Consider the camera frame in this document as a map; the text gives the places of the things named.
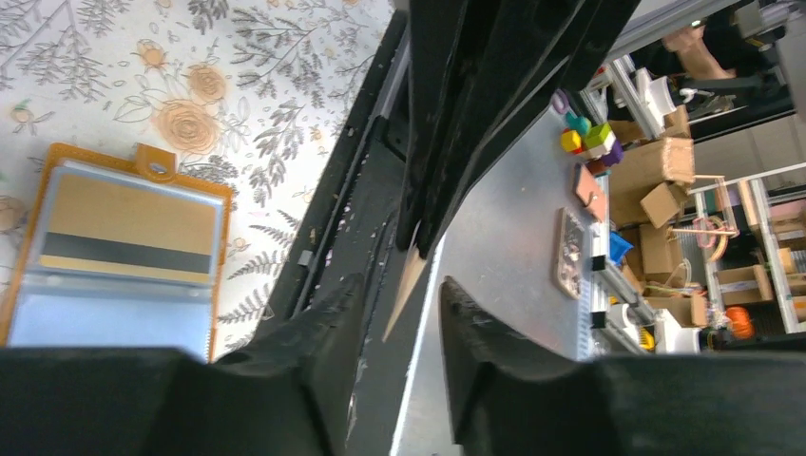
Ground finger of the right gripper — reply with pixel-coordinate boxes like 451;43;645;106
418;1;638;257
396;1;467;252

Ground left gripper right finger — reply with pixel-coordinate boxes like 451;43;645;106
439;277;805;455

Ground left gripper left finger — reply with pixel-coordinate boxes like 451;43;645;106
1;274;365;455

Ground orange card holder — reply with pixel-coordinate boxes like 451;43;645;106
1;142;233;362

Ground colourful toy blocks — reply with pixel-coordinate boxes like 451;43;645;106
551;89;624;177

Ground pink board on table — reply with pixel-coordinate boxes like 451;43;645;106
572;163;608;222

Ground cardboard boxes pile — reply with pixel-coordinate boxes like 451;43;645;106
607;106;776;329

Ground white shelf rack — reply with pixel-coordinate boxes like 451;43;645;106
691;167;805;334

